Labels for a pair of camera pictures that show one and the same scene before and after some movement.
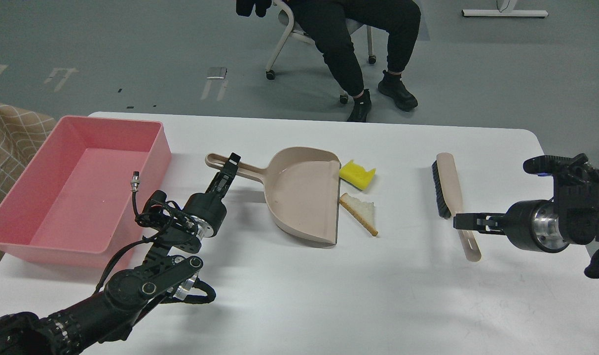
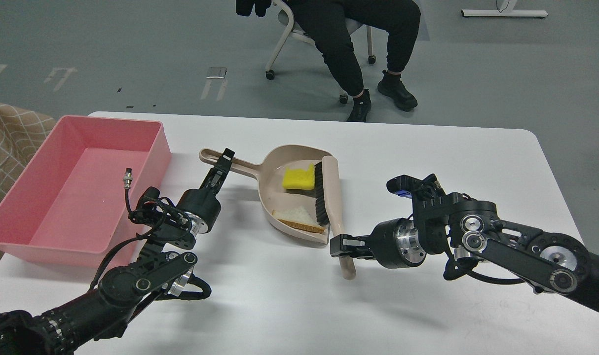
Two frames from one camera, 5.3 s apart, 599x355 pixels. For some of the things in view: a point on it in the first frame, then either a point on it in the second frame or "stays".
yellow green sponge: x=356 y=174 → x=299 y=178
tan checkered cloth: x=13 y=138 stays
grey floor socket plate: x=216 y=73 stays
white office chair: x=289 y=20 stays
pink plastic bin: x=75 y=206 stays
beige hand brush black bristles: x=448 y=199 → x=328 y=205
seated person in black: x=329 y=23 stays
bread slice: x=363 y=211 → x=299 y=216
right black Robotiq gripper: x=532 y=225 → x=396 y=244
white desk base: x=506 y=10 stays
